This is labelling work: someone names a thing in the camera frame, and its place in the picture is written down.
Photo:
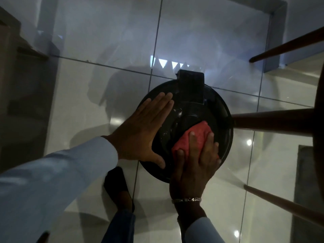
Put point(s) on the person's right forearm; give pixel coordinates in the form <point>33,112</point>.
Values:
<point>200,225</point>

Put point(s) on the person's blue trouser leg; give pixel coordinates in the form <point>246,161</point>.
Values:
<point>121,229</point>

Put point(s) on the brown wooden cabinet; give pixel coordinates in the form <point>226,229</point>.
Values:
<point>22,98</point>

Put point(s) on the person's left little finger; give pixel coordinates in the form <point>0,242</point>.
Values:
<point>143,107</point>

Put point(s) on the wooden stool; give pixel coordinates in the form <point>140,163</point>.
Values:
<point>276,121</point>

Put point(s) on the grey floor mat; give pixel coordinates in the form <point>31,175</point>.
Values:
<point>310,189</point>

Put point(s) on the person's left middle finger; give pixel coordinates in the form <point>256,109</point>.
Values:
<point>162,107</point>

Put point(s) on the person's black shoe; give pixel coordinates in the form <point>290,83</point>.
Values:
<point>117,186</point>

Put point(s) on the red cleaning cloth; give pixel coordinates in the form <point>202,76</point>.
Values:
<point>196,135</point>

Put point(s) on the person's right hand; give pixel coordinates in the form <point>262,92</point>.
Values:
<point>192,174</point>

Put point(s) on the person's right little finger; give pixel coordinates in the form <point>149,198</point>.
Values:
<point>217,168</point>

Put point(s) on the person's left hand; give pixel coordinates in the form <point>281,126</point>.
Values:
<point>134,139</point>

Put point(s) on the person's right middle finger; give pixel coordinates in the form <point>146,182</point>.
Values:
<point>207,148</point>

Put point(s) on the black round lidded bin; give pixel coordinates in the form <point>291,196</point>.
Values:
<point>192,103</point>

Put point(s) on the person's right thumb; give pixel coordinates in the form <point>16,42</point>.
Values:
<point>179,163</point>

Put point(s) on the person's left forearm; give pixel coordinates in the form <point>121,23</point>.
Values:
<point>50,184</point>

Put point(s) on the person's left thumb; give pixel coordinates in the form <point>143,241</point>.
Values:
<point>157,160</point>

